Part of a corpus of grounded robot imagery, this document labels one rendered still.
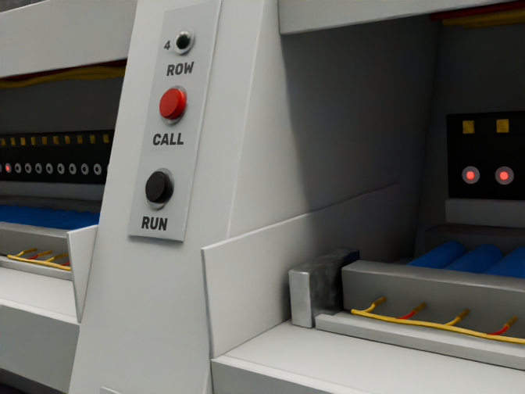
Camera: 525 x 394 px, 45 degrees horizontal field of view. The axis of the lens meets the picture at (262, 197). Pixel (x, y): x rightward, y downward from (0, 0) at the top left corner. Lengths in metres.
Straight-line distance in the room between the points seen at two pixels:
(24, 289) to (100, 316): 0.11
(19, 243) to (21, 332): 0.14
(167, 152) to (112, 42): 0.11
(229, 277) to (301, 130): 0.09
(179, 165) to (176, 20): 0.08
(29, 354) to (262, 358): 0.17
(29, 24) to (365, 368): 0.33
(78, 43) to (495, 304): 0.30
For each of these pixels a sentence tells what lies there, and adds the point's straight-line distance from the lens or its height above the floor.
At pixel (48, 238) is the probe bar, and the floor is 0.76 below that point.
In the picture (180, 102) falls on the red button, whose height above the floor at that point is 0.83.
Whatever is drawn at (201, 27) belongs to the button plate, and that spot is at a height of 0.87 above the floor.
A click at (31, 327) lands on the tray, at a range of 0.40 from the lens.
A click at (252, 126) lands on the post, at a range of 0.30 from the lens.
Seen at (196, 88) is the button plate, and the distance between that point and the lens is 0.32.
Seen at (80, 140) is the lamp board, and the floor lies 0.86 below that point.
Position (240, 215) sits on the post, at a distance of 0.29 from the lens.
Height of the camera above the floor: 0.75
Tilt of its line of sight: 7 degrees up
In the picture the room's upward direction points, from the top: 8 degrees clockwise
